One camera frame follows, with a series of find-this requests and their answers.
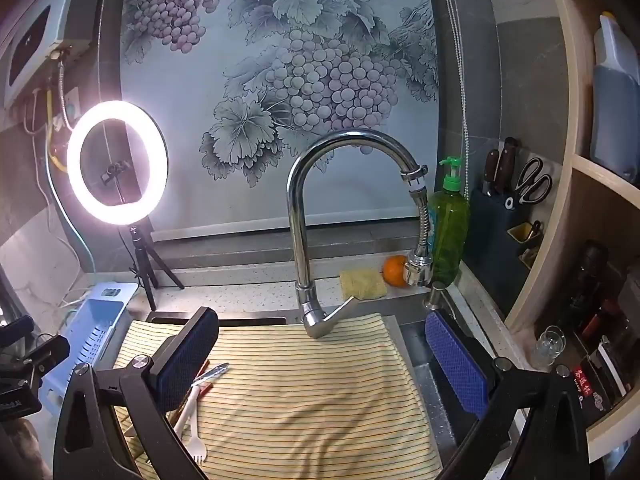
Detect white wall water heater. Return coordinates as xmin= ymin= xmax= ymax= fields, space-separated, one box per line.
xmin=0 ymin=0 xmax=108 ymax=111

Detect yellow sponge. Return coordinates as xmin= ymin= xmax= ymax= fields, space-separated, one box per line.
xmin=339 ymin=268 xmax=389 ymax=302

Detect orange fruit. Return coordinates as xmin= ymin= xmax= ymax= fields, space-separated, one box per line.
xmin=383 ymin=255 xmax=411 ymax=288

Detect grape print roller blind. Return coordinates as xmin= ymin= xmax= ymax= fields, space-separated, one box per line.
xmin=120 ymin=0 xmax=446 ymax=233

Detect black handled scissors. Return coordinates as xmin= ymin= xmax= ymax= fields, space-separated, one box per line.
xmin=514 ymin=157 xmax=553 ymax=206

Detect dark glass bottle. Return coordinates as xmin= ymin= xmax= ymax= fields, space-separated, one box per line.
xmin=560 ymin=240 xmax=611 ymax=331

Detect white plastic fork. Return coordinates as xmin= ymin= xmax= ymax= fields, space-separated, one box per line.
xmin=187 ymin=392 xmax=207 ymax=465

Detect white ring light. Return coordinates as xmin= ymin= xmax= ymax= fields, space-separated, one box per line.
xmin=66 ymin=100 xmax=169 ymax=223

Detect green dish soap bottle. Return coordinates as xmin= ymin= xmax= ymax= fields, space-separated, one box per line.
xmin=426 ymin=156 xmax=471 ymax=286

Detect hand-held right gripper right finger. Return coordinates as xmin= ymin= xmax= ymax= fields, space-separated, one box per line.
xmin=424 ymin=309 xmax=591 ymax=480

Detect metal sink fitting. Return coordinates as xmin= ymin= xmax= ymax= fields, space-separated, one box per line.
xmin=424 ymin=281 xmax=448 ymax=311

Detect white bead chain cord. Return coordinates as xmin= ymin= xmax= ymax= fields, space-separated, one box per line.
xmin=440 ymin=0 xmax=473 ymax=196

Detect green cable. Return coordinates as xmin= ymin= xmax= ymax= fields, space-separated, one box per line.
xmin=47 ymin=125 xmax=98 ymax=273

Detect dark knife block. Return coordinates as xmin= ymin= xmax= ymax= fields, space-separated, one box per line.
xmin=470 ymin=185 xmax=543 ymax=306

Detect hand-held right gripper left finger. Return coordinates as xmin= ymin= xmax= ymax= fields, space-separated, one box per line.
xmin=52 ymin=306 xmax=221 ymax=480

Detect brown handled knife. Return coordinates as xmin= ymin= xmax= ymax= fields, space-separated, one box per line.
xmin=484 ymin=149 xmax=501 ymax=196
xmin=499 ymin=137 xmax=518 ymax=195

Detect person's left forearm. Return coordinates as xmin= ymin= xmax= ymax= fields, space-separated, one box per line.
xmin=0 ymin=417 xmax=53 ymax=480

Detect yellow gas hose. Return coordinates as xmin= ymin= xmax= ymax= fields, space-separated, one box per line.
xmin=45 ymin=87 xmax=68 ymax=173

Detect blue plastic drain basket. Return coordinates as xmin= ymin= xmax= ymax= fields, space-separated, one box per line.
xmin=40 ymin=282 xmax=140 ymax=406

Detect wooden shelf unit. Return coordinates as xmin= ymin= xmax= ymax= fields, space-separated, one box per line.
xmin=502 ymin=0 xmax=640 ymax=461

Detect yellow striped cloth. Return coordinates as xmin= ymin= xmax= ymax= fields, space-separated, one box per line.
xmin=114 ymin=312 xmax=443 ymax=480

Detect clear drinking glass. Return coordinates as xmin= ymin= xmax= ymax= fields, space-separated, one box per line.
xmin=530 ymin=325 xmax=566 ymax=371

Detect patterned metal spoon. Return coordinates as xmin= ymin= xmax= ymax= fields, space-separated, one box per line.
xmin=192 ymin=362 xmax=231 ymax=386

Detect large jug of dark liquid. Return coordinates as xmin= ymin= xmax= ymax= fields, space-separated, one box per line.
xmin=590 ymin=10 xmax=640 ymax=183

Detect chrome kitchen faucet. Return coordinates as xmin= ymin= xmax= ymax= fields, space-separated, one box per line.
xmin=286 ymin=129 xmax=435 ymax=339

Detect red-tipped wooden chopstick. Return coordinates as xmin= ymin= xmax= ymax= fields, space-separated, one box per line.
xmin=167 ymin=380 xmax=213 ymax=426

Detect black and red box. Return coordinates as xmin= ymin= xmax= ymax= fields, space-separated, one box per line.
xmin=575 ymin=335 xmax=631 ymax=416

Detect corrugated metal hose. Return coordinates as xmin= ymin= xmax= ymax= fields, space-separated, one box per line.
xmin=57 ymin=57 xmax=76 ymax=128

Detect stainless steel sink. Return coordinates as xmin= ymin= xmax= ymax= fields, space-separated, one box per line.
xmin=145 ymin=307 xmax=526 ymax=480

